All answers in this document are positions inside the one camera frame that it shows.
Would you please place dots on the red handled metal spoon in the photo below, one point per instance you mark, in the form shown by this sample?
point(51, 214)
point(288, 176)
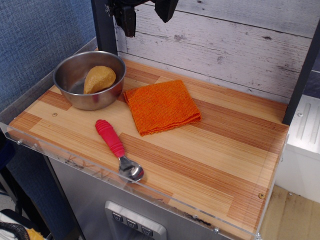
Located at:
point(128, 169)

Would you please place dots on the silver button control panel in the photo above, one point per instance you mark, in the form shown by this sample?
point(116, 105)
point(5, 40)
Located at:
point(125, 223)

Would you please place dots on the dark right frame post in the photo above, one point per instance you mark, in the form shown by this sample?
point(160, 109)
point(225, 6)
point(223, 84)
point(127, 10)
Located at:
point(305, 72)

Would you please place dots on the orange folded cloth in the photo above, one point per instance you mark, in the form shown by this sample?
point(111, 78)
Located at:
point(161, 107)

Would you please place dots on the steel toy appliance front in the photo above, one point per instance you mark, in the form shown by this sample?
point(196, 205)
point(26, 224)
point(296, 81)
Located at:
point(87, 192)

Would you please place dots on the clear acrylic table guard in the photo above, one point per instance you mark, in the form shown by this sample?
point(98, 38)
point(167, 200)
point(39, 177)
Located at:
point(219, 171)

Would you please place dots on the tan toy food piece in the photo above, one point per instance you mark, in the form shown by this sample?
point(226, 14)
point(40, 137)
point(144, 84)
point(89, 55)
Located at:
point(98, 79)

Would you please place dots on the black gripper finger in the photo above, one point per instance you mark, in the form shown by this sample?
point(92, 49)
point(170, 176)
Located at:
point(165, 9)
point(125, 17)

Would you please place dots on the stainless steel bowl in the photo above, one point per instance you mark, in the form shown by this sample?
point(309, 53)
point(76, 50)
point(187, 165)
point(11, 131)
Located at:
point(69, 77)

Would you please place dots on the white side cabinet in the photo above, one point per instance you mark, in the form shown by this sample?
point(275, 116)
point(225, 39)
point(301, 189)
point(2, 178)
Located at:
point(299, 167)

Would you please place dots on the yellow black object bottom left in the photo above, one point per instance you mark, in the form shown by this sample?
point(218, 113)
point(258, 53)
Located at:
point(19, 232)

